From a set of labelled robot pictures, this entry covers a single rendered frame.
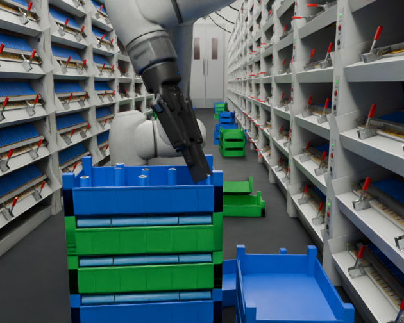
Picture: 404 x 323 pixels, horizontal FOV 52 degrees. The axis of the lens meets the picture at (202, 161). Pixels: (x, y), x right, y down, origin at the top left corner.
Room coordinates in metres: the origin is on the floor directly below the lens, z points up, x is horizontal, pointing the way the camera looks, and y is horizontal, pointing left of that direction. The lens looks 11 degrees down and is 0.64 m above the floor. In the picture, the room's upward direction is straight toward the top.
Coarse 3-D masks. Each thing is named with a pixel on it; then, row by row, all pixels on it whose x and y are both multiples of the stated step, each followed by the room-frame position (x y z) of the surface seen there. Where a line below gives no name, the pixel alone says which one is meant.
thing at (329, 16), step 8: (336, 8) 1.35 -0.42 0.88; (304, 16) 1.93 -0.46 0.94; (320, 16) 1.54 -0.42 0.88; (328, 16) 1.45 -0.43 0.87; (336, 16) 1.37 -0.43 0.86; (296, 24) 1.93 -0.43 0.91; (304, 24) 1.93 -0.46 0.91; (312, 24) 1.67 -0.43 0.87; (320, 24) 1.57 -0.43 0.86; (328, 24) 1.48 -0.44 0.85; (336, 24) 1.89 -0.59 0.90; (304, 32) 1.83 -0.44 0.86; (312, 32) 1.70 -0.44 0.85
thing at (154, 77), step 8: (160, 64) 0.80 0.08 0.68; (168, 64) 0.81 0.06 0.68; (176, 64) 0.83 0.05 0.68; (144, 72) 0.81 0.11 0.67; (152, 72) 0.80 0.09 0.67; (160, 72) 0.80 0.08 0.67; (168, 72) 0.80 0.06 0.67; (176, 72) 0.81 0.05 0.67; (144, 80) 0.81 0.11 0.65; (152, 80) 0.80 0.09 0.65; (160, 80) 0.79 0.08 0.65; (168, 80) 0.80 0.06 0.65; (176, 80) 0.82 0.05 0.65; (152, 88) 0.80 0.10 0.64; (160, 88) 0.79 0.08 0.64; (168, 88) 0.81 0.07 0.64; (176, 88) 0.84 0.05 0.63; (160, 96) 0.78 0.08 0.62; (168, 96) 0.80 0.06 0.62; (168, 104) 0.79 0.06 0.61
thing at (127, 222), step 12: (84, 216) 0.77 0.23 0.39; (96, 216) 0.77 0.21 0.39; (108, 216) 0.80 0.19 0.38; (120, 216) 0.77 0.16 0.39; (132, 216) 0.78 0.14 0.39; (144, 216) 0.81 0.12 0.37; (156, 216) 0.78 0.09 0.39; (168, 216) 0.77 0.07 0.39; (180, 216) 0.77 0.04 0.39; (192, 216) 0.77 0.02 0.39; (204, 216) 0.77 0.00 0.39
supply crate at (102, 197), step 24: (96, 168) 0.93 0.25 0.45; (144, 168) 0.94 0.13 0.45; (168, 168) 0.95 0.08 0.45; (72, 192) 0.74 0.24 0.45; (96, 192) 0.74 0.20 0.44; (120, 192) 0.75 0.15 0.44; (144, 192) 0.75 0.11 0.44; (168, 192) 0.75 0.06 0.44; (192, 192) 0.76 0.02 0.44; (216, 192) 0.76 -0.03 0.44
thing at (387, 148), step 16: (352, 112) 1.23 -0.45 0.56; (368, 112) 1.23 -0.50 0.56; (384, 112) 1.23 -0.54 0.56; (400, 112) 1.16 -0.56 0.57; (352, 128) 1.23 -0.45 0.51; (368, 128) 1.08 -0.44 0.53; (384, 128) 1.08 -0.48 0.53; (400, 128) 0.98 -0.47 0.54; (352, 144) 1.13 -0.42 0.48; (368, 144) 1.00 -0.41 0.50; (384, 144) 0.95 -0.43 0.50; (400, 144) 0.91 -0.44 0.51; (384, 160) 0.91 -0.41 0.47; (400, 160) 0.82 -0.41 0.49
